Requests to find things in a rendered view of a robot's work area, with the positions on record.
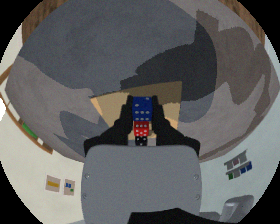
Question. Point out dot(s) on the blue die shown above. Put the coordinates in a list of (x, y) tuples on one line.
[(142, 108)]

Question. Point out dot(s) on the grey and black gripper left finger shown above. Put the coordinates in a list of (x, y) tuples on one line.
[(122, 126)]

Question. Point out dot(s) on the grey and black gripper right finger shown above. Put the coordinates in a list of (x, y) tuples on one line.
[(165, 133)]

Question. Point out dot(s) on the tan flat mat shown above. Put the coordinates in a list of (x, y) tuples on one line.
[(169, 95)]

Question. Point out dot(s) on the black die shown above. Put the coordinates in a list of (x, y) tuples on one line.
[(141, 140)]

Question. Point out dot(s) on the red die with white pips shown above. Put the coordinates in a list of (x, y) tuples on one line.
[(141, 128)]

